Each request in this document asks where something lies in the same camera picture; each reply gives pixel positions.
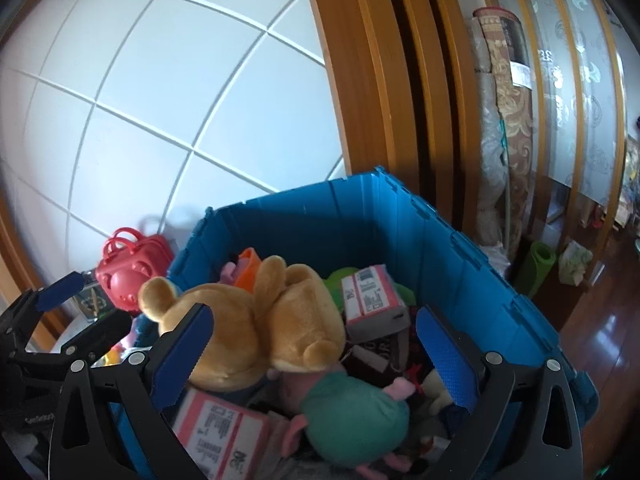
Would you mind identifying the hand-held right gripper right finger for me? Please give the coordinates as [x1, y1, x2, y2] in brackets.
[416, 305, 586, 480]

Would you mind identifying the rolled patterned carpet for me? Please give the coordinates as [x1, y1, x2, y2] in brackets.
[470, 7, 533, 246]

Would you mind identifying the brown bear plush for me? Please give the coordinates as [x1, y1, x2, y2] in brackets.
[137, 255, 347, 393]

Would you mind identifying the red bear-face suitcase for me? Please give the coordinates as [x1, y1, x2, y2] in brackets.
[95, 227, 173, 316]

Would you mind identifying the pink pig plush teal shirt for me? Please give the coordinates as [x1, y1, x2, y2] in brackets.
[267, 360, 418, 480]

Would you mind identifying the patterned tissue pack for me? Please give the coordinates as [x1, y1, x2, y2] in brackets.
[557, 241, 593, 286]

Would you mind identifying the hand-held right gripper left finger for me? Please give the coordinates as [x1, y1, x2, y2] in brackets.
[49, 304, 216, 480]

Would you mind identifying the pink pack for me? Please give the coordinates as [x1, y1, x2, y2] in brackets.
[170, 387, 273, 480]
[341, 264, 412, 345]

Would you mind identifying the blue plastic storage crate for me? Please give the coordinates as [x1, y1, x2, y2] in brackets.
[107, 166, 598, 480]

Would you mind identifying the rolled green yoga mat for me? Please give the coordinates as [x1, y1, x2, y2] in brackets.
[515, 241, 557, 298]

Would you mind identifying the orange cloth item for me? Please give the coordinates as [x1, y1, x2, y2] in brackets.
[236, 247, 263, 291]

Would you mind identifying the black printed cloth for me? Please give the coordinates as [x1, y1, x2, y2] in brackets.
[345, 310, 436, 386]

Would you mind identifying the frosted glass sliding door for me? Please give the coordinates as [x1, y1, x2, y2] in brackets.
[480, 0, 631, 241]

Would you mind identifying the black box with metal clasp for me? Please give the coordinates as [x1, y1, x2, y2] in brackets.
[72, 270, 108, 322]

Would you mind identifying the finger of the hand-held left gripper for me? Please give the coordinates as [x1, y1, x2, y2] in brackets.
[62, 309, 132, 361]
[10, 271, 86, 346]

